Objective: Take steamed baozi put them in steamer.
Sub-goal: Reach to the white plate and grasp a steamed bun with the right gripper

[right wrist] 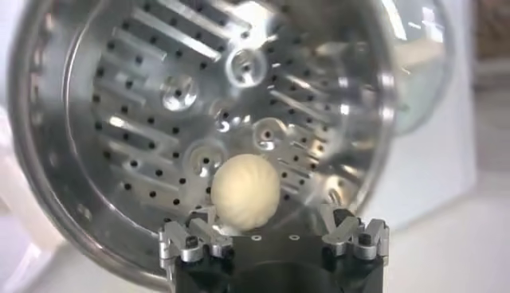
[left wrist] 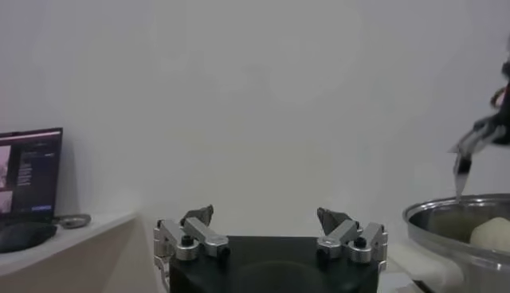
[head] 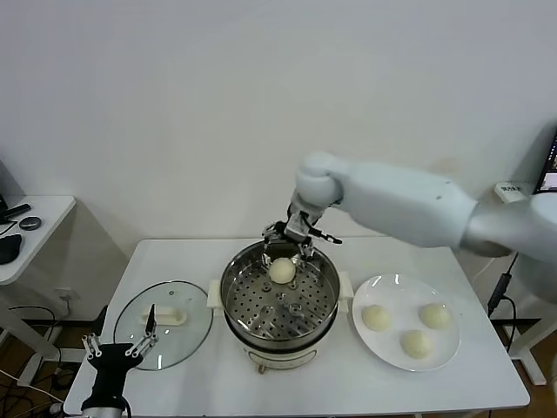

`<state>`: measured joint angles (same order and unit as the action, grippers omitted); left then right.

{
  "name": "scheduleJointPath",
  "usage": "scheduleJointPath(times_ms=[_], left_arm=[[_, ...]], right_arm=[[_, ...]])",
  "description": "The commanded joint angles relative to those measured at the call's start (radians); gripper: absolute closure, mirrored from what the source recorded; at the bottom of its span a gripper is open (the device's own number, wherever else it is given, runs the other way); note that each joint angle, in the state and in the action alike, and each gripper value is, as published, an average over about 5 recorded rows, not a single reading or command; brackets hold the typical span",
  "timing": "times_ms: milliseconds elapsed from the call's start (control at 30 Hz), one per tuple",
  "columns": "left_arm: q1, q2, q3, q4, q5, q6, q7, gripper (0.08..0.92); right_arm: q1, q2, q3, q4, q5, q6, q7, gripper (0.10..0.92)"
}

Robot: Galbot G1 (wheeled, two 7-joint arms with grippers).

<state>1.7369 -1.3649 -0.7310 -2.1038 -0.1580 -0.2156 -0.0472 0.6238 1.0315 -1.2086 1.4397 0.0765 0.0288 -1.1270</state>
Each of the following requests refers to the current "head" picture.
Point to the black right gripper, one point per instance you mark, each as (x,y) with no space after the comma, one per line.
(285,244)

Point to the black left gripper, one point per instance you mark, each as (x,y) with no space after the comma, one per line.
(111,361)

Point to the white steamed baozi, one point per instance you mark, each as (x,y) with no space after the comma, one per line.
(282,271)
(417,344)
(376,318)
(434,315)

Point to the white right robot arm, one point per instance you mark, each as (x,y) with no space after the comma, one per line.
(413,209)

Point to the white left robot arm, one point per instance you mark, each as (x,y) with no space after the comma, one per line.
(104,413)

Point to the stainless steel steamer basket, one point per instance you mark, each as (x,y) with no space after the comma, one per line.
(243,313)

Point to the cream electric cooker base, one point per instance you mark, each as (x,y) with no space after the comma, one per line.
(283,359)

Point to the small white side table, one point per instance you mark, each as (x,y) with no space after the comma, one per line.
(39,235)

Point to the black computer mouse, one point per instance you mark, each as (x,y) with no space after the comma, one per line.
(8,248)

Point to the round black disc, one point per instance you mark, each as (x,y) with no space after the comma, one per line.
(29,223)

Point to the white round plate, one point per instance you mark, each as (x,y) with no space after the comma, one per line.
(391,348)

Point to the black remote control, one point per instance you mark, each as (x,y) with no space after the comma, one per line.
(15,211)

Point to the grey monitor edge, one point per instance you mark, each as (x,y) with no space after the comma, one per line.
(6,183)

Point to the white desk with legs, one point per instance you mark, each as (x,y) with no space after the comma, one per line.
(528,348)

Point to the open laptop with lit screen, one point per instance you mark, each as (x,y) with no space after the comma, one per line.
(549,165)

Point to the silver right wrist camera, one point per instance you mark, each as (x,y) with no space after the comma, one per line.
(298,226)

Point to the white wall outlet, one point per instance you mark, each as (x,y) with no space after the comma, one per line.
(69,297)

